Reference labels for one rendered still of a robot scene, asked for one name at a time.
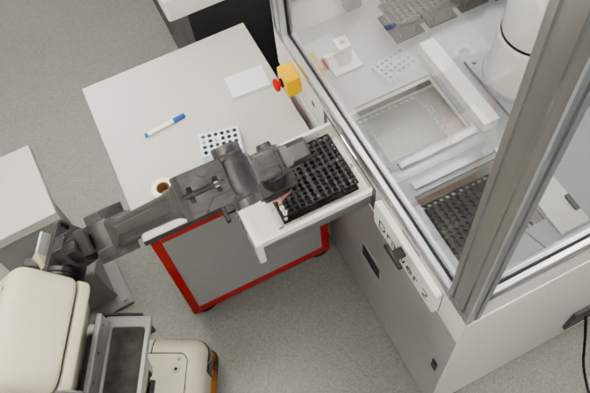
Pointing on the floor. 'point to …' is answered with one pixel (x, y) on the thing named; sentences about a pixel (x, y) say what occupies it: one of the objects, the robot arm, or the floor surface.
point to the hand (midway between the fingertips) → (278, 197)
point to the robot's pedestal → (19, 221)
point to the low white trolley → (138, 111)
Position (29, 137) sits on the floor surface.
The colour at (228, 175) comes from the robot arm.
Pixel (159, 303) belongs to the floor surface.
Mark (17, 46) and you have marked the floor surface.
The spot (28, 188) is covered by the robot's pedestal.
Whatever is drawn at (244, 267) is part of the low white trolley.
